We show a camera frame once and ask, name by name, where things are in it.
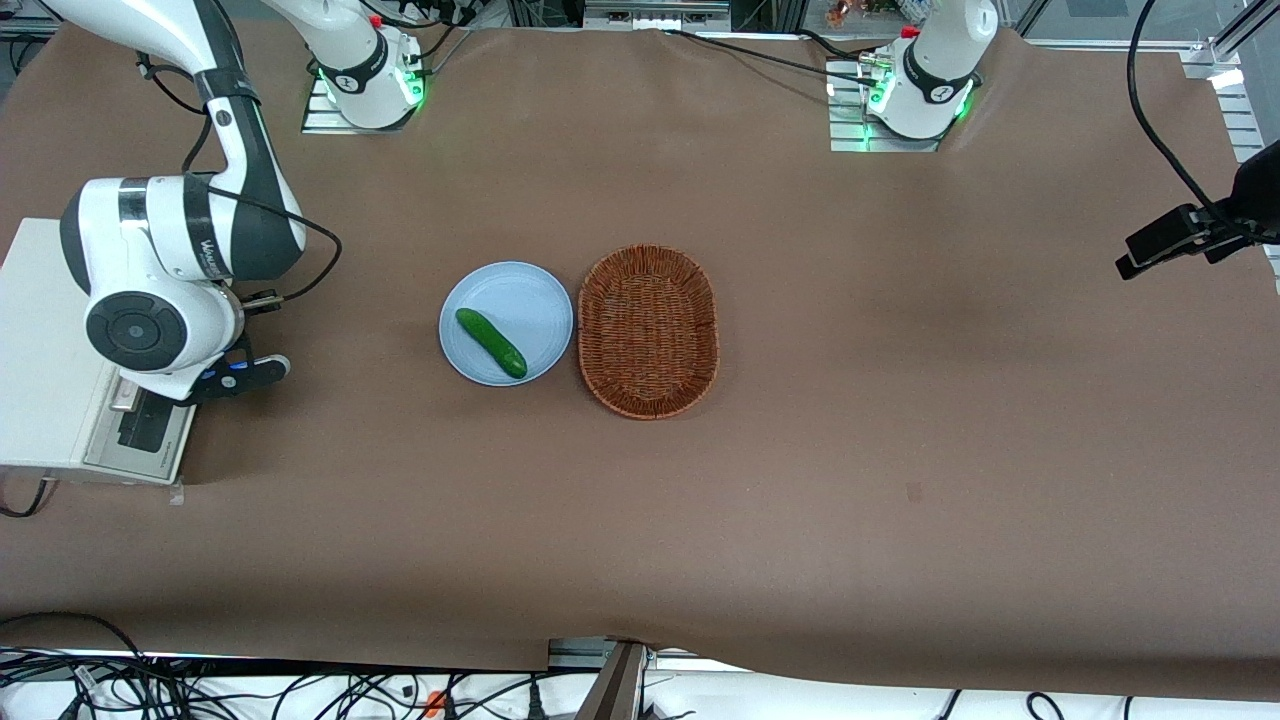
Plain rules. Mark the oval brown wicker basket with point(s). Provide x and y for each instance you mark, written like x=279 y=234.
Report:
x=648 y=330

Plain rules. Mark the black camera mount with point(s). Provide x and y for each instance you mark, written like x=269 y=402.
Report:
x=1258 y=195

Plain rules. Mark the white toaster oven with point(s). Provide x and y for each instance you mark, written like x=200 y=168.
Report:
x=40 y=350

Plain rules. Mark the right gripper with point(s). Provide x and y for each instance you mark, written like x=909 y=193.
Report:
x=143 y=424

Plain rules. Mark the dark metal post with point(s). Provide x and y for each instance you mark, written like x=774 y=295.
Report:
x=618 y=685

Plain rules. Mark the brown table cover sheet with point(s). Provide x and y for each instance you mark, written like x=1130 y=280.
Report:
x=900 y=350

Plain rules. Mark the green cucumber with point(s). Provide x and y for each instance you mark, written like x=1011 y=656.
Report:
x=490 y=342

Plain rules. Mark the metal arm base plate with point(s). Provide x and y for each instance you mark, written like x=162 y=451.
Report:
x=845 y=135
x=312 y=122

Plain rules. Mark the light blue round plate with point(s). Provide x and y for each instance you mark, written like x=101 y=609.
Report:
x=520 y=300

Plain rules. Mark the oven door with glass window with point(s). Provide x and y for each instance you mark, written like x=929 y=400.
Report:
x=140 y=465

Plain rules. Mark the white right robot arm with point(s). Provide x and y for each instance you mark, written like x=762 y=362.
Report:
x=150 y=250

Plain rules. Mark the black bar-shaped camera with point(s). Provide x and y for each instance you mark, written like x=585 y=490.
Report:
x=1160 y=243

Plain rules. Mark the aluminium frame rail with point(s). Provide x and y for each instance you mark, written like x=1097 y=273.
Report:
x=1240 y=100

